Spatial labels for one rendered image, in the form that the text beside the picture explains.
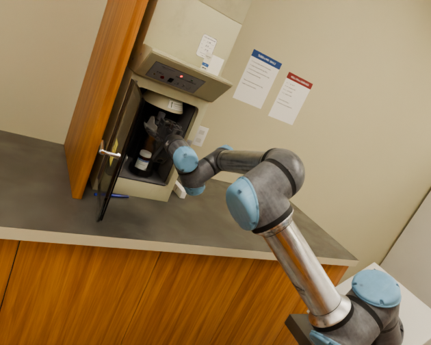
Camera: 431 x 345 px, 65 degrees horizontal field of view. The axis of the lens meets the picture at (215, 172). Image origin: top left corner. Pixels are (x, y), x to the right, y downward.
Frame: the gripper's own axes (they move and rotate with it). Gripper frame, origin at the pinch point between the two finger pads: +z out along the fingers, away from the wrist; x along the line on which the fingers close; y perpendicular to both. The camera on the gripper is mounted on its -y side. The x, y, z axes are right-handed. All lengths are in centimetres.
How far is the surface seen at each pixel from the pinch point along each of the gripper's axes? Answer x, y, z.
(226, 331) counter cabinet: -56, -77, -35
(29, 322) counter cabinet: 31, -66, -35
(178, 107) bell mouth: -3.8, 11.4, -3.2
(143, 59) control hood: 17.8, 24.3, -12.6
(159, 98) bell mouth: 4.4, 12.3, -2.2
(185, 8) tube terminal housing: 8.4, 44.4, -5.3
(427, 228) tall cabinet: -293, -24, 18
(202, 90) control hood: -6.4, 21.9, -11.4
